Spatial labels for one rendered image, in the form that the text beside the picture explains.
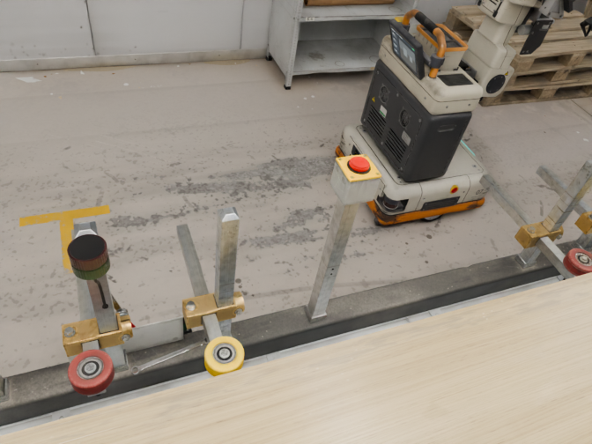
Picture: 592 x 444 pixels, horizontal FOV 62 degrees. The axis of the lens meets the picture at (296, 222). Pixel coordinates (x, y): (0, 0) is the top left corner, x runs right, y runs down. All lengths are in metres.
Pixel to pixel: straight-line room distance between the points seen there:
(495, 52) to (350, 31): 1.78
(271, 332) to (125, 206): 1.48
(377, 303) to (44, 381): 0.86
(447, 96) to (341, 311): 1.19
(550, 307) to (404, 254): 1.31
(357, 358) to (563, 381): 0.45
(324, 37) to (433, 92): 1.92
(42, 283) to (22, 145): 0.98
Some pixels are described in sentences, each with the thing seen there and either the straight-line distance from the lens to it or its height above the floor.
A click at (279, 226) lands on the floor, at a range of 2.52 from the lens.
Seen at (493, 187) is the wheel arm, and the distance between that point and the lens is 1.71.
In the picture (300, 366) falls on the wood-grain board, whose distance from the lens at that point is 1.04.
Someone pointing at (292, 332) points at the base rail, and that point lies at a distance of 1.32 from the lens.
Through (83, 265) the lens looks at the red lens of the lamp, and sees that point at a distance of 0.86.
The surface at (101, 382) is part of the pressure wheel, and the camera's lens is 1.03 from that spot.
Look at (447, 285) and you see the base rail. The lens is 1.55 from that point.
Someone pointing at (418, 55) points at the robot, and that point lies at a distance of 2.23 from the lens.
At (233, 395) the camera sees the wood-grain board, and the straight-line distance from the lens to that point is 1.00.
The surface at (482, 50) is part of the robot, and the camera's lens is 2.61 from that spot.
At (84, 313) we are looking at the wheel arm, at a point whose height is 0.86.
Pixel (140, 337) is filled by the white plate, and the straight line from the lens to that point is 1.24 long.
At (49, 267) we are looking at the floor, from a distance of 2.42.
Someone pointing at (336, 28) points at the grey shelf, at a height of 0.22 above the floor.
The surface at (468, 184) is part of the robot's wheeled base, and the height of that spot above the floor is 0.26.
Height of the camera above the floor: 1.81
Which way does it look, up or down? 45 degrees down
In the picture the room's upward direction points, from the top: 11 degrees clockwise
